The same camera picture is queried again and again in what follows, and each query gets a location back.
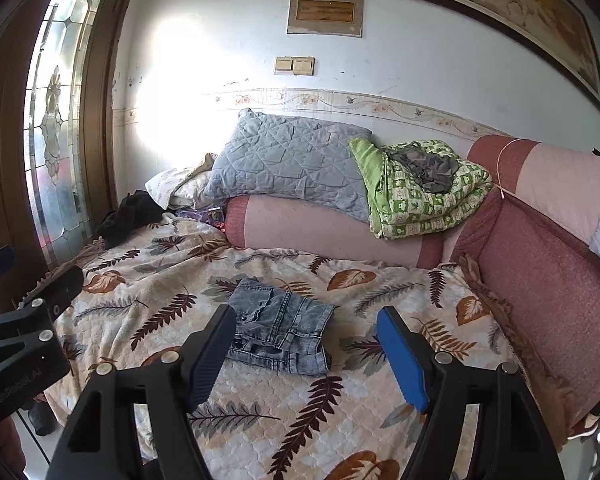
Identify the grey-blue denim pants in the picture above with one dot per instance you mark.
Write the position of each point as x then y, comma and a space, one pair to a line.
280, 320

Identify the leaf print quilted blanket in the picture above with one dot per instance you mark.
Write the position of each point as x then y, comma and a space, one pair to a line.
180, 270

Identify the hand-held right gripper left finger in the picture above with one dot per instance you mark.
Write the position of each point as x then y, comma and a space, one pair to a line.
211, 355

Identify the grey crumpled garment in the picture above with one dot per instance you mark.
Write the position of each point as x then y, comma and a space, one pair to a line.
430, 170

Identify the brown ruffled cloth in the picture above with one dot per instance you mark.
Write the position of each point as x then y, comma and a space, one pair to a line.
530, 357

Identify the metal wall box cover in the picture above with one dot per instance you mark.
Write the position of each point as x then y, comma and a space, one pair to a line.
325, 10

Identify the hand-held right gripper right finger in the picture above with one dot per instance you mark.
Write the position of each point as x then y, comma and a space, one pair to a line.
405, 360

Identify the white crumpled pillow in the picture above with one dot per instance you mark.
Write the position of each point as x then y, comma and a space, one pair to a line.
175, 185

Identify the dark shoe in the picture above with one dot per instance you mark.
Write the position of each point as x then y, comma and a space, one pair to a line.
42, 417

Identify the red and pink sofa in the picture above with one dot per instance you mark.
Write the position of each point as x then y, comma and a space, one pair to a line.
545, 270

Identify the black cloth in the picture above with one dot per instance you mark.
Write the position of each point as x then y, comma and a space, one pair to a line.
130, 215

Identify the green patterned folded quilt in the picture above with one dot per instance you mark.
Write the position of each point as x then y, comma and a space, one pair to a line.
430, 210

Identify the beige wall switch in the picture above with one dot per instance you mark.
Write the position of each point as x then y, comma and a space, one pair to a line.
304, 66
283, 65

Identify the grey quilted pillow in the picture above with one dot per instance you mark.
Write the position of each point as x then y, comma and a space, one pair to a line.
290, 160

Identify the purple patterned packet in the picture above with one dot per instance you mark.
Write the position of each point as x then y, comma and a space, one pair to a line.
210, 217

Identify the wooden door with stained glass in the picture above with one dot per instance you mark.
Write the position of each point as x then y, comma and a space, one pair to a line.
55, 135

